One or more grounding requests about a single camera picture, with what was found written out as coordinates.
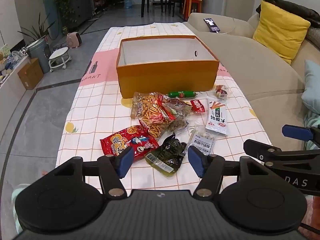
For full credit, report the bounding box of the clear peanut packet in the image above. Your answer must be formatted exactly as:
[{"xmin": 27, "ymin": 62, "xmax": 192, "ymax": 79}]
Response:
[{"xmin": 131, "ymin": 92, "xmax": 152, "ymax": 119}]

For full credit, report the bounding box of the white rolling stool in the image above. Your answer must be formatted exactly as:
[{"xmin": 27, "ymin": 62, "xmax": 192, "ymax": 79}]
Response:
[{"xmin": 48, "ymin": 47, "xmax": 72, "ymax": 73}]

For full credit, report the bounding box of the green sausage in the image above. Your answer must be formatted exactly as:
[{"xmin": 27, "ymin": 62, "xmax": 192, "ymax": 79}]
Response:
[{"xmin": 167, "ymin": 90, "xmax": 198, "ymax": 99}]

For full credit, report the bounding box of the white cluttered cabinet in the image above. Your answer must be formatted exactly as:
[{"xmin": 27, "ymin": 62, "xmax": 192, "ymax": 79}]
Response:
[{"xmin": 0, "ymin": 44, "xmax": 31, "ymax": 89}]

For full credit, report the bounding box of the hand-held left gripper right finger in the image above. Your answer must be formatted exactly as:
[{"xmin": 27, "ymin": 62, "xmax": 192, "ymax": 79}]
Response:
[{"xmin": 188, "ymin": 145, "xmax": 272, "ymax": 198}]

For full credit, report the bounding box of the dark blanket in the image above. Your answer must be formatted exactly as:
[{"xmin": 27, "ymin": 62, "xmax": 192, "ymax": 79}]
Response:
[{"xmin": 255, "ymin": 0, "xmax": 320, "ymax": 28}]

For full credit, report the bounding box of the potted spiky plant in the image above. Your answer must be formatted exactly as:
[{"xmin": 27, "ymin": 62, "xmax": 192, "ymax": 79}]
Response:
[{"xmin": 18, "ymin": 12, "xmax": 56, "ymax": 44}]

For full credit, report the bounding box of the checked lemon print tablecloth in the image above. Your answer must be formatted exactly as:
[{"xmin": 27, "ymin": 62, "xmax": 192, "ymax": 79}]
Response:
[{"xmin": 55, "ymin": 22, "xmax": 273, "ymax": 191}]

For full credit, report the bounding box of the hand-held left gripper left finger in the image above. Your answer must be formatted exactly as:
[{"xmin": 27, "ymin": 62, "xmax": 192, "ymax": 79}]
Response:
[{"xmin": 49, "ymin": 146, "xmax": 134, "ymax": 198}]

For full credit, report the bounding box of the dark dresser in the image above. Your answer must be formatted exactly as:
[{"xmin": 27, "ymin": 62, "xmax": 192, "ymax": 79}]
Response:
[{"xmin": 68, "ymin": 0, "xmax": 92, "ymax": 28}]

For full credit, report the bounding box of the bag of orange snack sticks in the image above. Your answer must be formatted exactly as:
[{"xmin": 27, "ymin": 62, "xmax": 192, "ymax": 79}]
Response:
[{"xmin": 138, "ymin": 92, "xmax": 176, "ymax": 138}]

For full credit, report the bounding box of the clear packet of white balls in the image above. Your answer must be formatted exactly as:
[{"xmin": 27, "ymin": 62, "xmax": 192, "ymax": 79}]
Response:
[{"xmin": 186, "ymin": 126, "xmax": 217, "ymax": 156}]

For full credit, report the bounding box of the trailing green plant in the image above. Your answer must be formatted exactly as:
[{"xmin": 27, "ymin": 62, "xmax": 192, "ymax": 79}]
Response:
[{"xmin": 51, "ymin": 0, "xmax": 78, "ymax": 29}]

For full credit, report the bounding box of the white charging cable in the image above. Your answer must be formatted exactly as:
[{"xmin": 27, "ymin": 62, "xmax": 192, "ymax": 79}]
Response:
[{"xmin": 217, "ymin": 25, "xmax": 241, "ymax": 34}]

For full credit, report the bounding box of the dark dining chair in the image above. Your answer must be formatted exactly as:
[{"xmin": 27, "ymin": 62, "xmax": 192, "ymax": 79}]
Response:
[
  {"xmin": 145, "ymin": 0, "xmax": 163, "ymax": 13},
  {"xmin": 165, "ymin": 0, "xmax": 183, "ymax": 15}
]

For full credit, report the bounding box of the pink heater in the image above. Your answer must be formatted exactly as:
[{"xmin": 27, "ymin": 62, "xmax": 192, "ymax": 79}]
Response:
[{"xmin": 66, "ymin": 32, "xmax": 83, "ymax": 49}]

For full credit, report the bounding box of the brown cardboard carton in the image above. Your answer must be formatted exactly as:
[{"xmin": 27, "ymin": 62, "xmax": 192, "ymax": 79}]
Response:
[{"xmin": 17, "ymin": 58, "xmax": 44, "ymax": 90}]

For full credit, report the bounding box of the light blue cushion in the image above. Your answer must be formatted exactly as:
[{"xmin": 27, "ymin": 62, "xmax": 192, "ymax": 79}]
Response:
[{"xmin": 301, "ymin": 60, "xmax": 320, "ymax": 114}]

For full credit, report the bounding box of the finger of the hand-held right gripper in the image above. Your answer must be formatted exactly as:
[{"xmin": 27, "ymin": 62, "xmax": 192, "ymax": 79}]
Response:
[
  {"xmin": 282, "ymin": 124, "xmax": 320, "ymax": 141},
  {"xmin": 244, "ymin": 139, "xmax": 320, "ymax": 173}
]

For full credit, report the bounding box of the orange stool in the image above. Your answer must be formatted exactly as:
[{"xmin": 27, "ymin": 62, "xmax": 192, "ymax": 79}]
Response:
[{"xmin": 183, "ymin": 0, "xmax": 203, "ymax": 22}]

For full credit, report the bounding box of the orange cardboard box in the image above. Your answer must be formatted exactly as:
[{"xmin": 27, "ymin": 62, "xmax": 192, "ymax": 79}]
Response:
[{"xmin": 116, "ymin": 35, "xmax": 220, "ymax": 99}]

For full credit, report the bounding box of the grey knit cushion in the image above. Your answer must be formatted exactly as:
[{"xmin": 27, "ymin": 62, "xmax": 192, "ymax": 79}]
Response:
[{"xmin": 306, "ymin": 26, "xmax": 320, "ymax": 51}]

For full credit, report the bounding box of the small brown wrapped snack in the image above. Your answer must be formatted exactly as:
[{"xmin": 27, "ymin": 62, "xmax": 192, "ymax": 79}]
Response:
[{"xmin": 215, "ymin": 85, "xmax": 228, "ymax": 98}]

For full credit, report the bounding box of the beige sofa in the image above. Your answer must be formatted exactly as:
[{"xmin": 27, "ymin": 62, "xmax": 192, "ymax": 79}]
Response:
[{"xmin": 182, "ymin": 12, "xmax": 320, "ymax": 153}]

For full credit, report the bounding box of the clear bag of dark snacks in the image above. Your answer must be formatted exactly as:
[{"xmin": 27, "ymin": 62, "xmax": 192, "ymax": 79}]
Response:
[{"xmin": 162, "ymin": 99, "xmax": 192, "ymax": 132}]

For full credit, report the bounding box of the red cartoon snack packet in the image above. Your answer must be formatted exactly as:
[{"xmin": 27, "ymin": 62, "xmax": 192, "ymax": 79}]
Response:
[{"xmin": 100, "ymin": 125, "xmax": 160, "ymax": 163}]

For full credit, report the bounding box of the dark green vacuum packet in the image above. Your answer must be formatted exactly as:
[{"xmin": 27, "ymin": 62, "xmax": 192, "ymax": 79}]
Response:
[{"xmin": 145, "ymin": 134, "xmax": 187, "ymax": 177}]

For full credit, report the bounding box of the small red snack packet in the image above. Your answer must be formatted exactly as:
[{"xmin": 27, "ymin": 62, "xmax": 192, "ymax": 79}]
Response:
[{"xmin": 190, "ymin": 99, "xmax": 207, "ymax": 114}]

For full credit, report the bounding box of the long white snack packet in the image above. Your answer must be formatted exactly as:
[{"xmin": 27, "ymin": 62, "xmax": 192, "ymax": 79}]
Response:
[{"xmin": 205, "ymin": 96, "xmax": 230, "ymax": 136}]

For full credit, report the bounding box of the yellow cushion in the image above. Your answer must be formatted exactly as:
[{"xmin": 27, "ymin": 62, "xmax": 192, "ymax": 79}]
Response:
[{"xmin": 252, "ymin": 0, "xmax": 311, "ymax": 65}]

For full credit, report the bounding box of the black smartphone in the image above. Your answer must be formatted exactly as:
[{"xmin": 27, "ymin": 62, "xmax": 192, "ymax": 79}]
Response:
[{"xmin": 204, "ymin": 17, "xmax": 221, "ymax": 33}]

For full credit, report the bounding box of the grey bin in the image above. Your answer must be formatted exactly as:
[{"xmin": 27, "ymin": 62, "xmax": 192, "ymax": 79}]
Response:
[{"xmin": 27, "ymin": 39, "xmax": 51, "ymax": 74}]

